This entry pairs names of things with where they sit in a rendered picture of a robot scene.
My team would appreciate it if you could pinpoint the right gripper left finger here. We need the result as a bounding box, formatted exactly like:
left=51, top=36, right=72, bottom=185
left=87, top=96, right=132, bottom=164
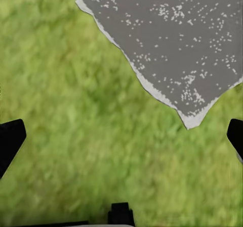
left=0, top=119, right=26, bottom=179

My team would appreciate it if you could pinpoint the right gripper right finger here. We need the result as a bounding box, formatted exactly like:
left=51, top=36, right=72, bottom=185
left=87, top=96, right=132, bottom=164
left=227, top=118, right=243, bottom=161

